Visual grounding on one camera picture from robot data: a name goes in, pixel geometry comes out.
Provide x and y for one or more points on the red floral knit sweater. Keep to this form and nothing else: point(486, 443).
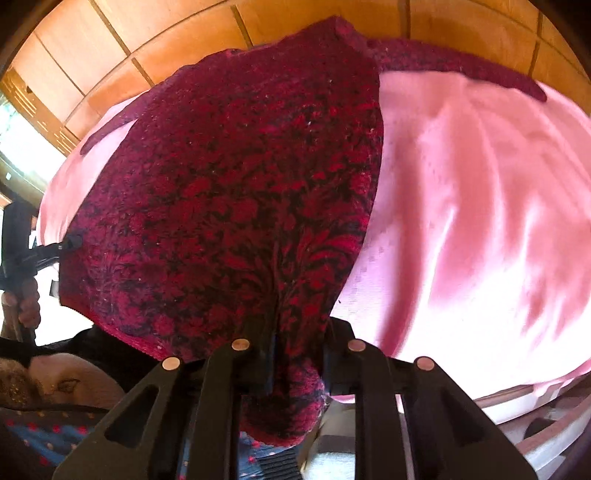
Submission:
point(239, 199)

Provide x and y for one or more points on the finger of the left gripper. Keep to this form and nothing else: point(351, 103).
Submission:
point(71, 242)

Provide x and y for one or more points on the person's left hand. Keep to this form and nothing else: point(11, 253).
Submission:
point(20, 310)

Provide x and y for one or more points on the blue dotted clothing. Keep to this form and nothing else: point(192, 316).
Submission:
point(50, 435)

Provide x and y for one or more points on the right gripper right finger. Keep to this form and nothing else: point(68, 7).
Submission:
point(412, 420)

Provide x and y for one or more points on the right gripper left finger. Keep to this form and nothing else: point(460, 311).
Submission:
point(179, 416)

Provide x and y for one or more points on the wooden wardrobe panels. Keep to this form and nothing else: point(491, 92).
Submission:
point(86, 56)

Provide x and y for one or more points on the bed frame edge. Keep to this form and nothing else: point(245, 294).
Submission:
point(543, 424)

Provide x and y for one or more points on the pink bed sheet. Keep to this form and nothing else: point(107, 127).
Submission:
point(477, 252)

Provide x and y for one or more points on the wooden window frame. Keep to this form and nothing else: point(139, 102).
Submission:
point(36, 113)

